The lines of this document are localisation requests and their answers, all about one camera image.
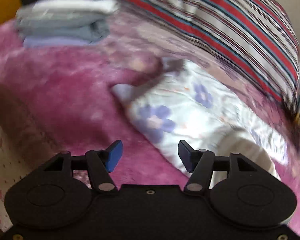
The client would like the folded white garment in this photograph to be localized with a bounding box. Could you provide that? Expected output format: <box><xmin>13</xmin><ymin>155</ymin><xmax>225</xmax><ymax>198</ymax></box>
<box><xmin>16</xmin><ymin>0</ymin><xmax>120</xmax><ymax>18</ymax></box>

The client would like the striped quilt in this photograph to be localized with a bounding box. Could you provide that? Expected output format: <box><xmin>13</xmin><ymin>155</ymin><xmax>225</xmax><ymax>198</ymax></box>
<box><xmin>123</xmin><ymin>0</ymin><xmax>300</xmax><ymax>111</ymax></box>

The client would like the white floral garment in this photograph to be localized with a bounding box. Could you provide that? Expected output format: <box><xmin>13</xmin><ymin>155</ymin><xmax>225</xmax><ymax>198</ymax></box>
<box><xmin>112</xmin><ymin>57</ymin><xmax>288</xmax><ymax>177</ymax></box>

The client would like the folded grey garment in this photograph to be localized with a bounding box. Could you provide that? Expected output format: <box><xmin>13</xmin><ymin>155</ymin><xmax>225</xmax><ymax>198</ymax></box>
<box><xmin>15</xmin><ymin>14</ymin><xmax>110</xmax><ymax>42</ymax></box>

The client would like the folded lavender garment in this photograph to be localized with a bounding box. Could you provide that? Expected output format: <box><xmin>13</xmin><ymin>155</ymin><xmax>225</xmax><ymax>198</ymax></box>
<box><xmin>23</xmin><ymin>36</ymin><xmax>97</xmax><ymax>48</ymax></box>

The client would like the pink plush blanket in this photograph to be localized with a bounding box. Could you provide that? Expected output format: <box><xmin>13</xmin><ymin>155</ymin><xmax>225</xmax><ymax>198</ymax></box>
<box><xmin>0</xmin><ymin>10</ymin><xmax>300</xmax><ymax>234</ymax></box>

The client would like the cherry print bed sheet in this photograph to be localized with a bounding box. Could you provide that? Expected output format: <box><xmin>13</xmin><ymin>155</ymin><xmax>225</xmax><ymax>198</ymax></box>
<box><xmin>0</xmin><ymin>126</ymin><xmax>30</xmax><ymax>232</ymax></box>

